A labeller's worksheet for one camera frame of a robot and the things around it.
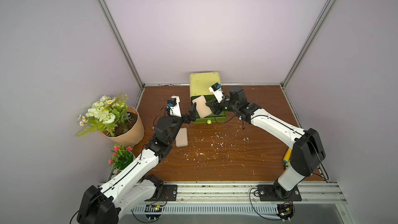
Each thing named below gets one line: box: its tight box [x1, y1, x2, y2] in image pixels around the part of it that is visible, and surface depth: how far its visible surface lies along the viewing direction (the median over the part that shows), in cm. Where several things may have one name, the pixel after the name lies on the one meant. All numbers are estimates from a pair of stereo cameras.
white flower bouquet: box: [76, 91, 131, 137], surface depth 68 cm
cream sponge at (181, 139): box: [175, 127, 189, 148], surface depth 92 cm
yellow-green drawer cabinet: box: [189, 72, 222, 101], surface depth 96 cm
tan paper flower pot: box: [101, 106, 145, 147], surface depth 79 cm
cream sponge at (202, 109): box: [192, 95, 212, 119], surface depth 81 cm
